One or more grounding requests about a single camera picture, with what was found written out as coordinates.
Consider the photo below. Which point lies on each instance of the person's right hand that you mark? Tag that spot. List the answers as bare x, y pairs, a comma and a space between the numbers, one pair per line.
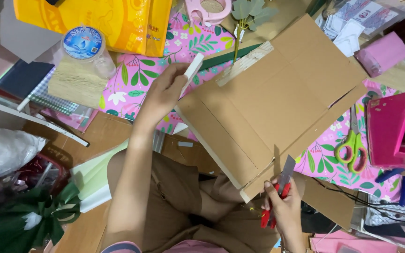
290, 210

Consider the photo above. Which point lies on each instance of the person's left hand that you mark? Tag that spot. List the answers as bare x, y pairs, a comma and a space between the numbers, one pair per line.
162, 95

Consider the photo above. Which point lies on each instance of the person's left fingers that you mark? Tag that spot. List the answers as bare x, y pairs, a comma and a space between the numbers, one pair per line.
180, 75

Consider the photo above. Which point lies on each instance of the white foam strip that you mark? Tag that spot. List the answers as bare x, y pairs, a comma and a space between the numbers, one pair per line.
194, 70

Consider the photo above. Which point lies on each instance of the brown cardboard sheet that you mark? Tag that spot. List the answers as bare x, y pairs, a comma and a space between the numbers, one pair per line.
280, 102

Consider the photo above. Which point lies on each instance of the red box cutter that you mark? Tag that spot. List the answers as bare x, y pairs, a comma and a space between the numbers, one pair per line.
284, 175

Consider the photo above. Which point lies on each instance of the pink floral wrapping paper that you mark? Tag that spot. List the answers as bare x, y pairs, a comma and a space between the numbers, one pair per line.
142, 77

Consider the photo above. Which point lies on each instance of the dark green paper strip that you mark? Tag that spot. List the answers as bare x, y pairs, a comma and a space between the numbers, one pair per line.
223, 59

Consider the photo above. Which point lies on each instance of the pink tape dispenser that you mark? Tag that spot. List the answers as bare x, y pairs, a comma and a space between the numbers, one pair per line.
209, 12

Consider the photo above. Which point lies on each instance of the yellow shopping bag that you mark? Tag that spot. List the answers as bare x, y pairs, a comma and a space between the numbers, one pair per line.
111, 24

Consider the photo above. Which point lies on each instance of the artificial green leaf stem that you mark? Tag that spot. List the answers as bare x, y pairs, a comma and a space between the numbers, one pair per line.
250, 14

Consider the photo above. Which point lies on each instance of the beige woven sheet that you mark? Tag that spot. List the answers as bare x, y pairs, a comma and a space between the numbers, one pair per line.
76, 86

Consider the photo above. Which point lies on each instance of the checked paper sheet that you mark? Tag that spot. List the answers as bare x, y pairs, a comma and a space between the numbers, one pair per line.
53, 98

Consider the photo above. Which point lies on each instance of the light green paper sheets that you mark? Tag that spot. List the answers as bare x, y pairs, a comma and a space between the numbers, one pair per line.
93, 179

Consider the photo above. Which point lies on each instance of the person's legs in brown trousers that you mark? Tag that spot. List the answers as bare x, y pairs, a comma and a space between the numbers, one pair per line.
188, 210

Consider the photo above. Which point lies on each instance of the white shelf board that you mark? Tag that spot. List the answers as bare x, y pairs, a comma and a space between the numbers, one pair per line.
30, 119

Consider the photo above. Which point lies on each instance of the dark blue notebook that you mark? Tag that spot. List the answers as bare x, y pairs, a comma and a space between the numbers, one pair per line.
23, 79

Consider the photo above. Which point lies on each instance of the grey paper sheet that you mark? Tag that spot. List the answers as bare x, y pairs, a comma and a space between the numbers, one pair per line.
26, 31

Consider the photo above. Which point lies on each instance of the basket of red ribbons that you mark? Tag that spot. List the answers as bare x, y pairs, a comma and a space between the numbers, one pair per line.
44, 174

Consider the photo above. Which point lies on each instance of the green and pink scissors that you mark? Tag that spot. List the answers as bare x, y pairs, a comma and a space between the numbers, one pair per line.
352, 151

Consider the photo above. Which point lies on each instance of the white plastic bag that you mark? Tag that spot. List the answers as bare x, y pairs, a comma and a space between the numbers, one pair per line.
5, 151

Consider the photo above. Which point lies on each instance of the clear box of cards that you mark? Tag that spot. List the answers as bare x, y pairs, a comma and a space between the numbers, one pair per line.
364, 17

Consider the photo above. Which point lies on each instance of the small brown cardboard piece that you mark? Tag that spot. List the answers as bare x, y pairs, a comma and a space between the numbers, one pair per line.
329, 203

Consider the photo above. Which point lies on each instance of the pink tissue pack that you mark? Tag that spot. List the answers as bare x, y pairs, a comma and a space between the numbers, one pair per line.
381, 54

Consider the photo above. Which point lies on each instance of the dark green paper bow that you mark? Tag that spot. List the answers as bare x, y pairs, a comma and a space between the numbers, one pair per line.
26, 221

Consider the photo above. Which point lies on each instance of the pink plastic tape holder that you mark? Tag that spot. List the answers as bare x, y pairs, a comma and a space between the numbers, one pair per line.
387, 133

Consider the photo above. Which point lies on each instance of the pink paper sheet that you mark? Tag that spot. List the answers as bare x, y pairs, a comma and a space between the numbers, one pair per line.
350, 243

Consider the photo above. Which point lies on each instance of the clear acrylic box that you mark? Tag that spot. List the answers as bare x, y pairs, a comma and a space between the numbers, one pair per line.
388, 221

